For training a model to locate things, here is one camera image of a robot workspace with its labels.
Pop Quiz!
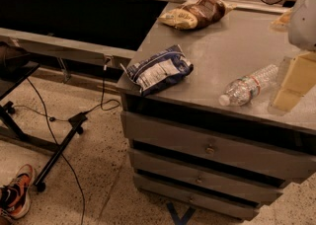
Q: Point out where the grey drawer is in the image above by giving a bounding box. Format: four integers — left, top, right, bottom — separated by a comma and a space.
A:
128, 148, 283, 205
133, 174, 259, 220
121, 112, 316, 180

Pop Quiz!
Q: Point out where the brown chip bag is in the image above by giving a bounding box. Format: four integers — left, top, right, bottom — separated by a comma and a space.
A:
158, 0, 236, 30

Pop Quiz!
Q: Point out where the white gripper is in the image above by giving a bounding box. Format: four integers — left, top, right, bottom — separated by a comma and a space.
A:
272, 0, 316, 113

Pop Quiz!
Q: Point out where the blue chip bag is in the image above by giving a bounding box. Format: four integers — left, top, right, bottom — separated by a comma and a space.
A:
121, 44, 194, 96

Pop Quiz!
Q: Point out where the black rolling stand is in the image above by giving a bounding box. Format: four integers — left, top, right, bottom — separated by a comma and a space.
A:
0, 41, 89, 193

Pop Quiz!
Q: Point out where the top grey drawer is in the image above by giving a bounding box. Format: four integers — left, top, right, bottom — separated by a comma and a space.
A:
121, 112, 316, 180

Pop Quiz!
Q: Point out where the orange black sneaker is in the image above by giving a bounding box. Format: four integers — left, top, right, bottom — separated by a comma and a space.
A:
0, 164, 36, 225

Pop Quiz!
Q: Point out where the grey long counter shelf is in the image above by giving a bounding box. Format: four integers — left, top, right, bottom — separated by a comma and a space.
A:
0, 28, 135, 67

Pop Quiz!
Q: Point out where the bottom grey drawer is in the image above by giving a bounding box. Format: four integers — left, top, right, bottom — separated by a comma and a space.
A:
133, 174, 259, 220

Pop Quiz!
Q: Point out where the middle grey drawer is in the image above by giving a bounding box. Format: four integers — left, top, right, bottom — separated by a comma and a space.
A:
128, 148, 283, 205

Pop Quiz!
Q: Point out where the black floor cable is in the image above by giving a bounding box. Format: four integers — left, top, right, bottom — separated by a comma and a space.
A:
13, 58, 121, 225

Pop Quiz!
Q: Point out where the clear plastic water bottle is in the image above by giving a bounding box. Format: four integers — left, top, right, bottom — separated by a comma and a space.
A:
218, 64, 278, 107

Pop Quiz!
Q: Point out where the grey drawer cabinet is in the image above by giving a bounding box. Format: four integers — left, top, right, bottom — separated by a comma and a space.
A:
118, 9, 316, 210

